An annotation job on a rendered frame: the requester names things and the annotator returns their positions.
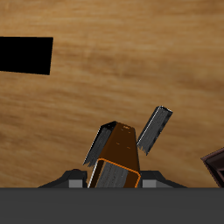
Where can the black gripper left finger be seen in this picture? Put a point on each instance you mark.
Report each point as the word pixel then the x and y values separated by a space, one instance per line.
pixel 74 177

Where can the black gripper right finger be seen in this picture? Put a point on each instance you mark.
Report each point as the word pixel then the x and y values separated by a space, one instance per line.
pixel 151 178

